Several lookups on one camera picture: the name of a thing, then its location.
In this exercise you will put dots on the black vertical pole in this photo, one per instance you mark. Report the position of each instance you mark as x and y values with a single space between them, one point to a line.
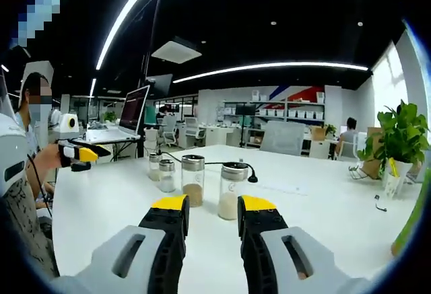
148 72

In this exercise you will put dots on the hanging dark screen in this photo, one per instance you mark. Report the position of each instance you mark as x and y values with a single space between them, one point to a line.
161 83

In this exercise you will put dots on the small black clip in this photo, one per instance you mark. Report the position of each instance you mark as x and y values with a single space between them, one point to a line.
380 204

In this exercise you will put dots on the curved ceiling light strip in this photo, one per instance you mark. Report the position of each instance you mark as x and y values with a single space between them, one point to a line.
116 31

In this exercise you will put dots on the small glass seasoning bottle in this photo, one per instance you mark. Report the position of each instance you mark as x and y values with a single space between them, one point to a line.
167 178
154 169

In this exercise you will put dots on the person's patterned shirt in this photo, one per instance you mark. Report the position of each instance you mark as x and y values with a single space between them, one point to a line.
27 226

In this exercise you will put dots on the yellow plant tag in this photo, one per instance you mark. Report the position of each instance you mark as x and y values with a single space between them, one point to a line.
393 167

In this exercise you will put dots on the white mesh office chair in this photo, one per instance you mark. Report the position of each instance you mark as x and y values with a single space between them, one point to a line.
169 129
193 127

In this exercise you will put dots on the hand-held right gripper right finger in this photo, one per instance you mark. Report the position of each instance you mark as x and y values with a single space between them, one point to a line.
269 260

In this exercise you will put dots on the small background plant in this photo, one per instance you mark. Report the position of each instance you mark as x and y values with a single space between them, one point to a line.
109 116

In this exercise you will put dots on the person's left hand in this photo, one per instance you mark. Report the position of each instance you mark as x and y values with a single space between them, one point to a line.
52 156

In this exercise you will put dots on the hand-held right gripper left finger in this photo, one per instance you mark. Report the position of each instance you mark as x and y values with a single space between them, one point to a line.
134 260

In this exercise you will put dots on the green object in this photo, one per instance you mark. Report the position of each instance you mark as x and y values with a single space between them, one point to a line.
412 226

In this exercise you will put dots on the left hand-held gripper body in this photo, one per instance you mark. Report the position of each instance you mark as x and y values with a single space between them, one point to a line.
67 128

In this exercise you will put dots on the white chest device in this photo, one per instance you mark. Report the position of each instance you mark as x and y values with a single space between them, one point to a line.
11 152

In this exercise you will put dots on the shelving unit with white boxes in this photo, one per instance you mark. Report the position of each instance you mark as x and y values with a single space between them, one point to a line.
296 114

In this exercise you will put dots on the grey office chair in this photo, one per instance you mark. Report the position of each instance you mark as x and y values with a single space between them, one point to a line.
282 138

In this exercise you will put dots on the green potted plant white pot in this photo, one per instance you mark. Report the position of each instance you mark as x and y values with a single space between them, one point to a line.
399 132

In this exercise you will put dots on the tall seasoning bottle white contents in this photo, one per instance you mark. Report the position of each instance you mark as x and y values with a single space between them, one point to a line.
230 193

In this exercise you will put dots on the seasoning bottle with brown contents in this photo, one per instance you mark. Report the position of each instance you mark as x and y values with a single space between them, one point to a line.
192 186

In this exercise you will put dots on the long ceiling light strip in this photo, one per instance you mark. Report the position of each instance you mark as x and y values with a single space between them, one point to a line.
269 67

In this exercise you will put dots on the brown cardboard box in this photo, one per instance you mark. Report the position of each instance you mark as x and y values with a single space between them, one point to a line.
373 159

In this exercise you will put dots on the open white laptop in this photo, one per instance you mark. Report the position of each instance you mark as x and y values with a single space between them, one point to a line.
133 112

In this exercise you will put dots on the ceiling air conditioner panel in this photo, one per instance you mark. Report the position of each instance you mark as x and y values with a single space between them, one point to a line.
176 51

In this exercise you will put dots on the black monitor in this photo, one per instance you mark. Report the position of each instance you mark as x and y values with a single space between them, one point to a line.
245 109

